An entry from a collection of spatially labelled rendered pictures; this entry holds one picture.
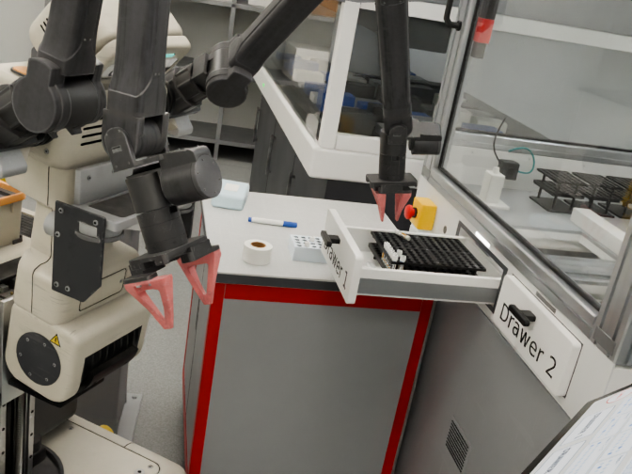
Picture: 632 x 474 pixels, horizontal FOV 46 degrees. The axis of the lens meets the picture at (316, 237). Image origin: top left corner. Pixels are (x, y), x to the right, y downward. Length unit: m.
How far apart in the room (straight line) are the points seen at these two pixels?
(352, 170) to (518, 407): 1.15
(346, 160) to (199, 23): 3.44
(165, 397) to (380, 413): 0.88
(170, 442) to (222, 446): 0.45
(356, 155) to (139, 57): 1.55
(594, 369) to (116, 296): 0.88
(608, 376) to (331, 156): 1.36
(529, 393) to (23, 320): 0.96
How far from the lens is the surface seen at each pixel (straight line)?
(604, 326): 1.34
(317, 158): 2.42
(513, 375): 1.60
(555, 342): 1.43
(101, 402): 2.35
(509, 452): 1.62
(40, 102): 1.05
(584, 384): 1.38
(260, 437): 2.02
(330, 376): 1.94
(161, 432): 2.48
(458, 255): 1.72
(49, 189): 1.34
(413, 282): 1.58
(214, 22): 5.73
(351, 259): 1.54
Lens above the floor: 1.48
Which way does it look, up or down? 21 degrees down
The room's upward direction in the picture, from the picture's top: 10 degrees clockwise
